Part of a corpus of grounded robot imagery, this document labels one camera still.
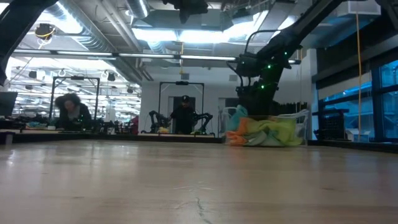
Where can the lime green microfiber towel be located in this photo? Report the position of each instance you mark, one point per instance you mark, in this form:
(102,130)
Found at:
(283,130)

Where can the black background robot arm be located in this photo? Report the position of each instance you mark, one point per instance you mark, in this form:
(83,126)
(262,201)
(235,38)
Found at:
(155,119)
(205,119)

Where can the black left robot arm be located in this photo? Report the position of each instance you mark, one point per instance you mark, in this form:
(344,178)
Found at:
(15,28)

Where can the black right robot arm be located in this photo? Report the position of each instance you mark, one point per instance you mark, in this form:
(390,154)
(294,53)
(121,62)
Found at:
(289,40)

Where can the black monitor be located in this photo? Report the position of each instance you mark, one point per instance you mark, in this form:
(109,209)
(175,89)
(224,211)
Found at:
(231,102)
(7,104)

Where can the grey ceiling box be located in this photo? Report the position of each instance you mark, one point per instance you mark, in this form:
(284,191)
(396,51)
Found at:
(215,19)

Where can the clear plastic bin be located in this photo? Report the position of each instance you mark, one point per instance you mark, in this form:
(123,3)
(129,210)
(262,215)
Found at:
(303,119)

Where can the bright ceiling light strip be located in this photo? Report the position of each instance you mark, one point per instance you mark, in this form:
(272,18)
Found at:
(205,57)

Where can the person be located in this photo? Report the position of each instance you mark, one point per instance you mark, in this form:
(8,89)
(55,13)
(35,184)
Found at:
(184,116)
(73,113)

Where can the black plastic crate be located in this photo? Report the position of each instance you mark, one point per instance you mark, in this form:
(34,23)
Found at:
(331,124)

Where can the blue tinted window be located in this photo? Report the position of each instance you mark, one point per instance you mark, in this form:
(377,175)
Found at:
(388,118)

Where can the black yellow ceiling reel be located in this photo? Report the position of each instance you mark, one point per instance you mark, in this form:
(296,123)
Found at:
(44,30)

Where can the grey wall speaker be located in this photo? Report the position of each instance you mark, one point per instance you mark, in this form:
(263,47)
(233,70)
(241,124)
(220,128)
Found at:
(185,76)
(233,77)

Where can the black background rig frame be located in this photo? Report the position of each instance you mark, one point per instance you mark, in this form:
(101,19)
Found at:
(182,83)
(76,78)

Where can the silver ceiling duct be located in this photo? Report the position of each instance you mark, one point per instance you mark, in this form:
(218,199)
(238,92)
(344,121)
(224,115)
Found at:
(90,34)

